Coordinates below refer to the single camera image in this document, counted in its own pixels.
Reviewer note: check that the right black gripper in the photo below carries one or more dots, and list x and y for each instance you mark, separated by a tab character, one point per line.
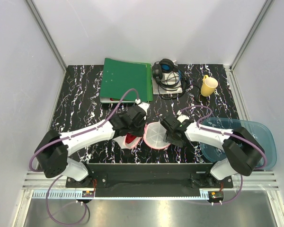
167	137

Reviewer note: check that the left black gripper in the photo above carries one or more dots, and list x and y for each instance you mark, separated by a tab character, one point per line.
140	133

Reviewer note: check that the red bra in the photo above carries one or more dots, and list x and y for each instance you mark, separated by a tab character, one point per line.
129	138

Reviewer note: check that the white pink mesh laundry bag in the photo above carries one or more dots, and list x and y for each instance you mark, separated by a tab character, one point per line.
153	137

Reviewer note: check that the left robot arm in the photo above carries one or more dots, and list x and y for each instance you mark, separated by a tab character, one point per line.
54	151

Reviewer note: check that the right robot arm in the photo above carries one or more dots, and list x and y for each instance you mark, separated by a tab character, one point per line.
243	152

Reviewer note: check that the black blue headphones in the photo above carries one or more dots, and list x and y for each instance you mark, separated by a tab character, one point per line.
183	78

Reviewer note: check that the grey book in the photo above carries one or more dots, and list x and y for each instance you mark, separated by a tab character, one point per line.
166	79

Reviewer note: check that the green folder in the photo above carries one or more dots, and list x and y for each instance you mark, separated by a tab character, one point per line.
120	76

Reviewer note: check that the yellow mug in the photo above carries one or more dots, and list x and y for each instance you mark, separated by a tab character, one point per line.
209	85

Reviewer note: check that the blue transparent plastic bin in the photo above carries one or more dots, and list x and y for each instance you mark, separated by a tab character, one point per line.
259	131

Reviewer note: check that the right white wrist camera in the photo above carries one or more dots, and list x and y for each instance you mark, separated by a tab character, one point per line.
181	118

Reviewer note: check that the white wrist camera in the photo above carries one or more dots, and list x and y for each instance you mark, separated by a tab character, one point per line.
143	105
181	118

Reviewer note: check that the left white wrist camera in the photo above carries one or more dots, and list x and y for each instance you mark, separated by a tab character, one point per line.
143	105

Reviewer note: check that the white slotted cable duct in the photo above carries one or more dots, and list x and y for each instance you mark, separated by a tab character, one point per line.
57	194

